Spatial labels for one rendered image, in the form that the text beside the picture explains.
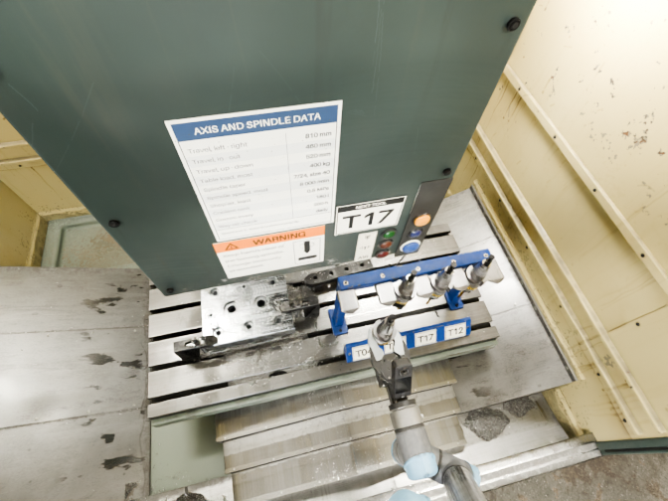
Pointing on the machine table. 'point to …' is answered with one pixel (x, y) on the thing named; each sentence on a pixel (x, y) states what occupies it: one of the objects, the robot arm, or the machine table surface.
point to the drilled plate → (264, 329)
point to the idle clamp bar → (336, 273)
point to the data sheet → (262, 167)
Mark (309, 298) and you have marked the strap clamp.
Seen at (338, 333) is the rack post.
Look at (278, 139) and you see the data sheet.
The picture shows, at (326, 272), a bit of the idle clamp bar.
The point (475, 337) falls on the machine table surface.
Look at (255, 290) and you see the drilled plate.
